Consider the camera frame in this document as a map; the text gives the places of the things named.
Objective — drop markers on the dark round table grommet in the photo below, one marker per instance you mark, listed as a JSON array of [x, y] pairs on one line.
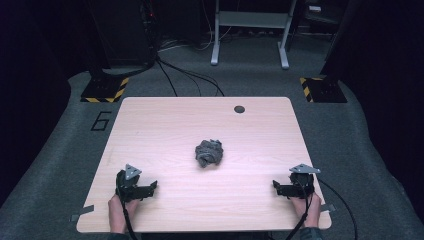
[[239, 109]]

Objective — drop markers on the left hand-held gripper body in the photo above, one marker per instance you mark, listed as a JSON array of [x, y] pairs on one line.
[[128, 186]]

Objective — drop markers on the person's left hand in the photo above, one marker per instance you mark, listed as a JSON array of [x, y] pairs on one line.
[[116, 211]]

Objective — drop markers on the black hazard-striped base plate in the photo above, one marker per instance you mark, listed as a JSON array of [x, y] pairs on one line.
[[325, 90], [103, 90]]

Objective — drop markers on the grey towel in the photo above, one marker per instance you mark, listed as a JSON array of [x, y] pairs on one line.
[[208, 153]]

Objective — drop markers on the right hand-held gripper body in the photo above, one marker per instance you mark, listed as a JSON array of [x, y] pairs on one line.
[[300, 188]]

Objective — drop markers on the person's right hand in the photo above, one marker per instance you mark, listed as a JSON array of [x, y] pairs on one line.
[[313, 213]]

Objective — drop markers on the white metal stand frame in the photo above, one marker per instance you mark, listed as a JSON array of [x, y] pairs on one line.
[[253, 20]]

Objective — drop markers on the dark stand post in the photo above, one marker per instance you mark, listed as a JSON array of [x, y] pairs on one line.
[[336, 40]]

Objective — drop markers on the black cabinet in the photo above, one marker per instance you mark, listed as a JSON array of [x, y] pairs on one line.
[[121, 33]]

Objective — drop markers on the grey tape strip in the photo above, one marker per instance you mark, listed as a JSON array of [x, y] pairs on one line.
[[81, 213], [328, 208]]

